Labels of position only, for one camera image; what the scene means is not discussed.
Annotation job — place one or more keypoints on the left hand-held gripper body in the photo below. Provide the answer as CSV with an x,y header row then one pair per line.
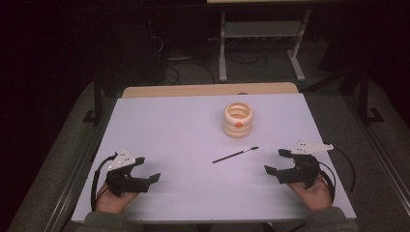
x,y
120,180

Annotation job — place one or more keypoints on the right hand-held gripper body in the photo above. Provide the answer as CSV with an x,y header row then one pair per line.
x,y
303,169

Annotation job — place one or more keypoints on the black pen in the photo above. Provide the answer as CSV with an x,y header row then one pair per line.
x,y
235,154

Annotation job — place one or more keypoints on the white table cover sheet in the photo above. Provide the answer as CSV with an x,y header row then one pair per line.
x,y
187,135

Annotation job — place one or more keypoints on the beige ribbed pen holder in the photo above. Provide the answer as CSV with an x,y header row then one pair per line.
x,y
238,124

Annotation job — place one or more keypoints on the white metal desk frame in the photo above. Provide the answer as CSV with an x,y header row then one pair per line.
x,y
261,29

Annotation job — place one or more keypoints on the person's left hand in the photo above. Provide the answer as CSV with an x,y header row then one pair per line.
x,y
111,203

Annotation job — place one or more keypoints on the wooden table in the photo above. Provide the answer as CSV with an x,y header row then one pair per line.
x,y
206,89

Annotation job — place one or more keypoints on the grey metal rail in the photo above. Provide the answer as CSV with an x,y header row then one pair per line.
x,y
80,174
380,154

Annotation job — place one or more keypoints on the person's right hand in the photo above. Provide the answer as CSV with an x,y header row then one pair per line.
x,y
314,197

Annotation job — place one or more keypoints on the black metal stand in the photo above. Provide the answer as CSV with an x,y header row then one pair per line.
x,y
364,96
97,96

